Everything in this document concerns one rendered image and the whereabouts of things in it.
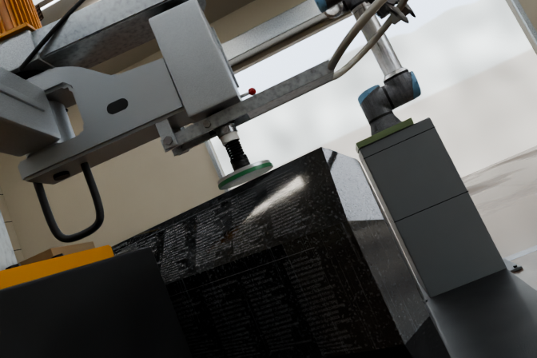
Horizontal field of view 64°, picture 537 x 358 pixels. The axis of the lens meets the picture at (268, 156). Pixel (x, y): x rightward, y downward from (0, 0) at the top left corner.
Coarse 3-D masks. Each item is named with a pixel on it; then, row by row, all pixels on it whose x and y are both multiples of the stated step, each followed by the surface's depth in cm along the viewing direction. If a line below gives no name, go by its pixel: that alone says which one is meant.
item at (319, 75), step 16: (320, 64) 156; (288, 80) 156; (304, 80) 156; (320, 80) 160; (256, 96) 157; (272, 96) 156; (288, 96) 161; (224, 112) 157; (240, 112) 156; (256, 112) 162; (192, 128) 157; (208, 128) 157; (192, 144) 168
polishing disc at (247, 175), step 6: (270, 162) 157; (252, 168) 149; (258, 168) 150; (264, 168) 153; (270, 168) 160; (240, 174) 148; (246, 174) 150; (252, 174) 156; (258, 174) 163; (228, 180) 150; (234, 180) 151; (240, 180) 157; (246, 180) 164; (222, 186) 153; (228, 186) 160; (234, 186) 167
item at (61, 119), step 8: (56, 104) 166; (56, 112) 165; (64, 112) 169; (56, 120) 163; (64, 120) 166; (64, 128) 165; (72, 128) 171; (64, 136) 163; (72, 136) 167; (56, 144) 160; (32, 152) 158; (40, 152) 159
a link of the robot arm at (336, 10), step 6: (318, 0) 192; (324, 0) 192; (330, 0) 192; (336, 0) 192; (342, 0) 193; (318, 6) 194; (324, 6) 194; (330, 6) 195; (336, 6) 213; (342, 6) 241; (324, 12) 243; (330, 12) 221; (336, 12) 235; (342, 12) 245
